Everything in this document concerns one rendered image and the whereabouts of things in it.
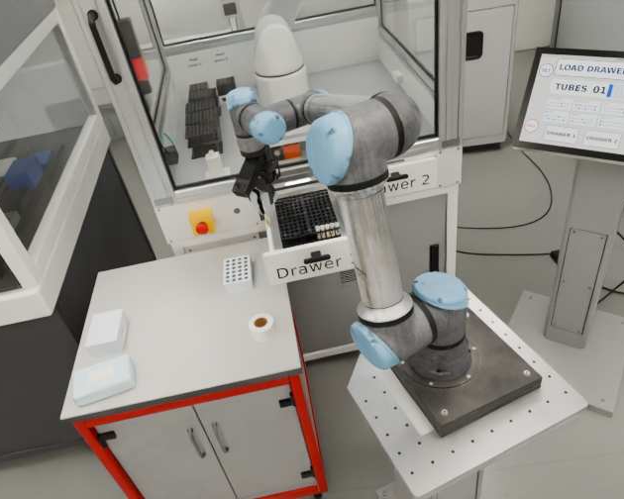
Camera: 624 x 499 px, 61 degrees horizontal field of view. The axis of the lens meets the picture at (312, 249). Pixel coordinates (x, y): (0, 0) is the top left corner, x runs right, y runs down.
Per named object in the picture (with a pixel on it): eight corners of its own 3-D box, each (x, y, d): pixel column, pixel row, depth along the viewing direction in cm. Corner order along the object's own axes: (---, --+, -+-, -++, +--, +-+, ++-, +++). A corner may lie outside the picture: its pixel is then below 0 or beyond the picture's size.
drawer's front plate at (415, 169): (437, 186, 179) (437, 157, 172) (354, 204, 178) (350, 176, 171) (435, 184, 180) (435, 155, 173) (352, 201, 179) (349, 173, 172)
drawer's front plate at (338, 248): (368, 265, 153) (365, 235, 146) (269, 286, 152) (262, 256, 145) (366, 261, 154) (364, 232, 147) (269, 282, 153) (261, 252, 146)
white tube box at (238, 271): (253, 288, 161) (251, 279, 158) (226, 294, 161) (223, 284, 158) (252, 263, 170) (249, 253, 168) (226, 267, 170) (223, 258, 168)
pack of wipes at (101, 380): (134, 361, 144) (128, 350, 142) (136, 388, 137) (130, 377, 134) (78, 380, 142) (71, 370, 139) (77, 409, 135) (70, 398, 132)
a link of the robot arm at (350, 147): (441, 352, 112) (398, 96, 90) (385, 387, 107) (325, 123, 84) (405, 330, 122) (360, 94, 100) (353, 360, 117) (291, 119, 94)
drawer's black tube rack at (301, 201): (342, 244, 159) (340, 227, 155) (284, 256, 159) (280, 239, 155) (329, 204, 176) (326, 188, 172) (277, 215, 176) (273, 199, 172)
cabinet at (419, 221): (458, 339, 231) (465, 182, 181) (227, 388, 228) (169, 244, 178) (397, 218, 305) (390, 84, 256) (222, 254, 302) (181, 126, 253)
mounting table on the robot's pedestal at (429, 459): (581, 434, 123) (590, 404, 116) (416, 525, 112) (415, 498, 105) (462, 313, 156) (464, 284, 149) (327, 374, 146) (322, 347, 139)
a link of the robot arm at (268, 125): (298, 105, 124) (275, 94, 131) (256, 120, 120) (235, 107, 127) (302, 137, 128) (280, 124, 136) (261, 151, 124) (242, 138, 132)
